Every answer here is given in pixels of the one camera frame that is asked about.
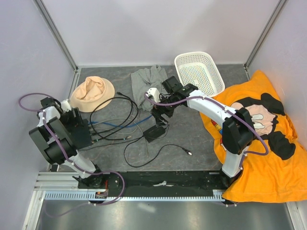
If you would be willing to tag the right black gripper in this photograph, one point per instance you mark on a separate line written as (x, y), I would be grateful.
(157, 112)

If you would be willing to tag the grey cloth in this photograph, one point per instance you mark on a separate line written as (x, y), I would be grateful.
(144, 79)

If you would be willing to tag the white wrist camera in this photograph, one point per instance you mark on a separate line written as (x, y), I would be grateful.
(65, 106)
(153, 94)

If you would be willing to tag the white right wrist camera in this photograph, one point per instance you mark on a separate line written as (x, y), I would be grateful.
(153, 94)

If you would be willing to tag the peach bucket hat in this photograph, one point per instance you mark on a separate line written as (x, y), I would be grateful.
(94, 93)

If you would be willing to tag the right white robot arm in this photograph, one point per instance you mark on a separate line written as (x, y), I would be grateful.
(236, 125)

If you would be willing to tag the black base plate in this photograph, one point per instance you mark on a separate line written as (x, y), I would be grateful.
(159, 180)

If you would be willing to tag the left aluminium frame post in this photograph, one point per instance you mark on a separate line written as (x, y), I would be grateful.
(55, 32)

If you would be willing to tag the black network switch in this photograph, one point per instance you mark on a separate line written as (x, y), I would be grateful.
(81, 135)

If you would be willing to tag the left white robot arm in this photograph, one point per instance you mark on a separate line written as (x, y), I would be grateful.
(60, 134)

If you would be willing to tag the aluminium frame post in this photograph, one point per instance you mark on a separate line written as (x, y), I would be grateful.
(265, 32)
(55, 32)

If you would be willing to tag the orange cartoon mouse pillow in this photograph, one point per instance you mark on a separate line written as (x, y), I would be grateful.
(275, 169)

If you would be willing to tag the black power adapter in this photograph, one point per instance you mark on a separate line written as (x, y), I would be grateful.
(154, 133)

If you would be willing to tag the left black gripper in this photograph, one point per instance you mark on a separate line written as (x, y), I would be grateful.
(76, 122)

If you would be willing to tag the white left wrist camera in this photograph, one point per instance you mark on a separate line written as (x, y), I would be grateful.
(65, 106)

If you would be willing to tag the slotted cable duct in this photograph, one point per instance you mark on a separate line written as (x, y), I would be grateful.
(160, 195)

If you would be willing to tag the white plastic basket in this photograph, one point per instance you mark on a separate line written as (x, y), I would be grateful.
(198, 68)

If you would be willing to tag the right aluminium frame post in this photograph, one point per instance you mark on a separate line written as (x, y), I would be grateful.
(265, 32)

